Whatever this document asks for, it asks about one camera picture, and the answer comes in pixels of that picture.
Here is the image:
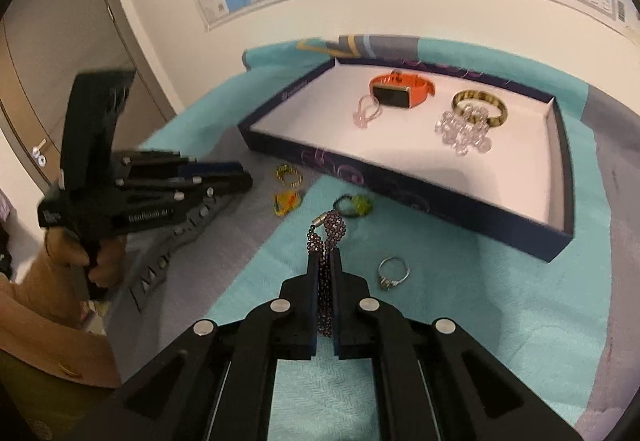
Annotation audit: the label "silver ring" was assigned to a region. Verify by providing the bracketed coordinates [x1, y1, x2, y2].
[376, 256, 412, 293]

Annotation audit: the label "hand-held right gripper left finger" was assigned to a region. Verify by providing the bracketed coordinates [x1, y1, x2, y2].
[60, 251, 321, 441]

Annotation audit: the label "person's left hand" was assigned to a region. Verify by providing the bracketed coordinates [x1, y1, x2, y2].
[45, 228, 128, 289]

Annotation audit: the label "tortoiseshell bangle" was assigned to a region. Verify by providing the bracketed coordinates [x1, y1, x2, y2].
[451, 89, 509, 128]

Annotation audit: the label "yellow amber pendant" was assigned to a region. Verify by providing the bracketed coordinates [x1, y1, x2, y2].
[272, 190, 302, 218]

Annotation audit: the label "dark blue box tray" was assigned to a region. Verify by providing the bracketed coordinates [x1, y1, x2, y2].
[236, 56, 576, 263]

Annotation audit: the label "gold ring green stones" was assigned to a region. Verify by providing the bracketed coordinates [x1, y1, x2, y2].
[275, 163, 304, 188]

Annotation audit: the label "orange smartwatch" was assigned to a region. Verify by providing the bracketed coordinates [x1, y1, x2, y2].
[369, 71, 436, 110]

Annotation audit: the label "cabinet door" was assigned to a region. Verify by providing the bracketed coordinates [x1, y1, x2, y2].
[0, 0, 181, 202]

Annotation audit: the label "person's olive clothing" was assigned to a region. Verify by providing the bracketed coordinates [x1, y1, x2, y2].
[0, 348, 118, 441]

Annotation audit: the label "purple beaded bracelet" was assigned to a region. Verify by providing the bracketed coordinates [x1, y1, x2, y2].
[306, 212, 347, 338]

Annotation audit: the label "pink charm ring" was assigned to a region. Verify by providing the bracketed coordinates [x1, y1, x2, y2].
[354, 93, 385, 128]

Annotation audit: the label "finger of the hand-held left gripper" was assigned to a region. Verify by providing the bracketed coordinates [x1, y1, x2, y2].
[115, 172, 253, 208]
[117, 151, 245, 179]

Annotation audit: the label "green stone ring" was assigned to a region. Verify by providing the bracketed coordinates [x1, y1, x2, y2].
[332, 193, 373, 219]

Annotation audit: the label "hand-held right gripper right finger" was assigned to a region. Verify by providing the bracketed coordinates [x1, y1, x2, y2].
[330, 251, 586, 441]

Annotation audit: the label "clear crystal bead bracelet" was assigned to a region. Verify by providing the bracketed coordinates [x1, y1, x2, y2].
[434, 103, 493, 156]

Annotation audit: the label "person's left forearm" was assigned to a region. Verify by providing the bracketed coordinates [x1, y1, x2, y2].
[0, 241, 123, 389]

